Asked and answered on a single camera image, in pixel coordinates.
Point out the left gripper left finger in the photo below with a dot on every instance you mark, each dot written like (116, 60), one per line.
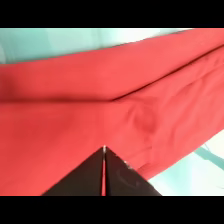
(85, 181)

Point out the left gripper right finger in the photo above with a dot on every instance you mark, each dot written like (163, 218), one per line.
(128, 181)

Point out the red garment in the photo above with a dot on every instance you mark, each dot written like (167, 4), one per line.
(83, 110)

